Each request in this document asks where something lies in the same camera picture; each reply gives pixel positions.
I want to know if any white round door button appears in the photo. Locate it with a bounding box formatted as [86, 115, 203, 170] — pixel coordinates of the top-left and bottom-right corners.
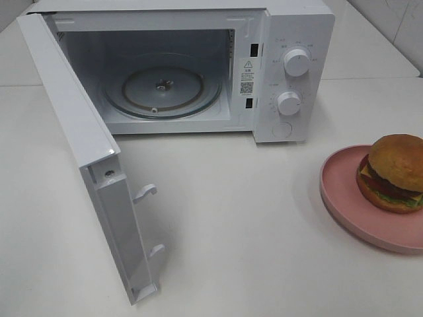
[272, 122, 293, 140]

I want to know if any white microwave knob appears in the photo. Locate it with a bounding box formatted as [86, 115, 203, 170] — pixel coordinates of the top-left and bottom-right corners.
[276, 91, 301, 116]
[284, 48, 311, 77]

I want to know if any white microwave door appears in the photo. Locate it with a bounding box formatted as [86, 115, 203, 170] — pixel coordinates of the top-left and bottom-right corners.
[17, 13, 165, 304]

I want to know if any burger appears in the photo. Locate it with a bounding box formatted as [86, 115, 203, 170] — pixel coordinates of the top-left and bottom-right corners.
[356, 134, 422, 214]

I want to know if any pink plate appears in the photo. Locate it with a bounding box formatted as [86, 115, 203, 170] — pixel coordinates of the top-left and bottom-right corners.
[319, 145, 422, 255]

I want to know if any glass microwave turntable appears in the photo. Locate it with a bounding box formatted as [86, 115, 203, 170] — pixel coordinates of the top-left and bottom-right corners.
[103, 53, 223, 120]

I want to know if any white microwave oven body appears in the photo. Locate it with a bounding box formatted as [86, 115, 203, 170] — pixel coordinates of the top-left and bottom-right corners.
[24, 1, 335, 143]

